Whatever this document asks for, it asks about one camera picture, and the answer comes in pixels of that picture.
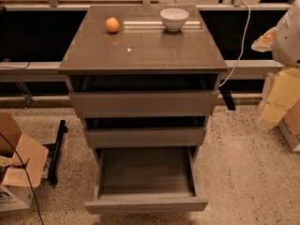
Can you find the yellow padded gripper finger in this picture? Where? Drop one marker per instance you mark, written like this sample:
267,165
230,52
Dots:
279,93
265,42

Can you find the orange fruit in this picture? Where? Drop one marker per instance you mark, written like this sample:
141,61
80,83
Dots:
112,25

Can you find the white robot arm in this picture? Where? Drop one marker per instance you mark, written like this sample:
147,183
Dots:
286,46

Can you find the grey top drawer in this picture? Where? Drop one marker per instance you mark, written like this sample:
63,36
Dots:
142,104

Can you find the grey drawer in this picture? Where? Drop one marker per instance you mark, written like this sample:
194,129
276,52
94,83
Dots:
145,137
142,104
146,180

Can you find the grey drawer cabinet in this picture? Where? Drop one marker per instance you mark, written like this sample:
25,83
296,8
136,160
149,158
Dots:
142,56

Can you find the grey middle drawer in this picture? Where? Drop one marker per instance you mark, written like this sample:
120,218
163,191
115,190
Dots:
145,137

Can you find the grey bottom drawer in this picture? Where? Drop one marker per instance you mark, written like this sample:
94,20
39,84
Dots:
146,180

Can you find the cardboard box right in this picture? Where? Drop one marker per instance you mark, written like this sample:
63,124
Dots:
290,127

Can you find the white ceramic bowl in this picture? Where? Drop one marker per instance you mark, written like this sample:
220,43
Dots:
173,18

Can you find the black metal stand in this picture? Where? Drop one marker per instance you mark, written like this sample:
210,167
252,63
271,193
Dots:
54,152

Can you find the open cardboard box left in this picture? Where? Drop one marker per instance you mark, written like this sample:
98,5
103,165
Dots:
22,165

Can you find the black table leg bracket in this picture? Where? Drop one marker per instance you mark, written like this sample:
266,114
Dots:
227,96

